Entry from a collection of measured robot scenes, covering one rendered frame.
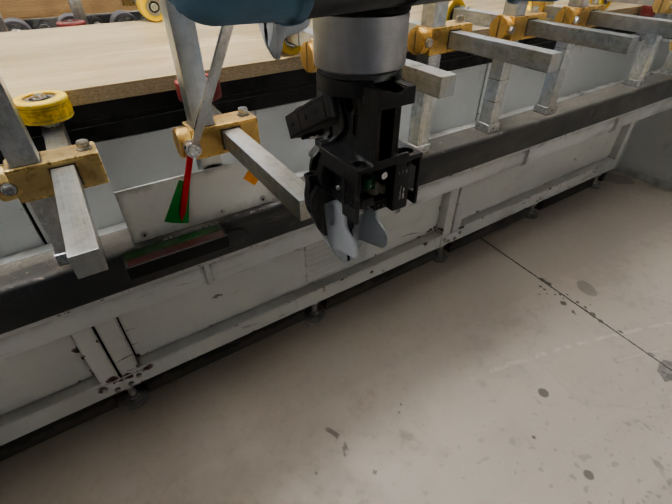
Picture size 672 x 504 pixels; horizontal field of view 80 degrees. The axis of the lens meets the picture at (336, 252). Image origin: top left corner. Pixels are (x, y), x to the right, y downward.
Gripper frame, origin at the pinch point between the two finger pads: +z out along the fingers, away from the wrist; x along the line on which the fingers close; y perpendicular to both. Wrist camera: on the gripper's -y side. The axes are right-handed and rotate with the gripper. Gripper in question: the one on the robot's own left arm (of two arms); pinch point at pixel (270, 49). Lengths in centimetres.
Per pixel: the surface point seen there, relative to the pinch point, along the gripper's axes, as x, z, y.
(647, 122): 37, 68, 232
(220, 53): 2.2, 0.2, -6.5
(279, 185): -13.2, 13.3, -6.2
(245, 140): 2.2, 12.9, -4.8
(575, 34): -3, 4, 69
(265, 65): 30.7, 9.8, 11.7
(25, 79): 42, 9, -32
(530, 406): -31, 99, 60
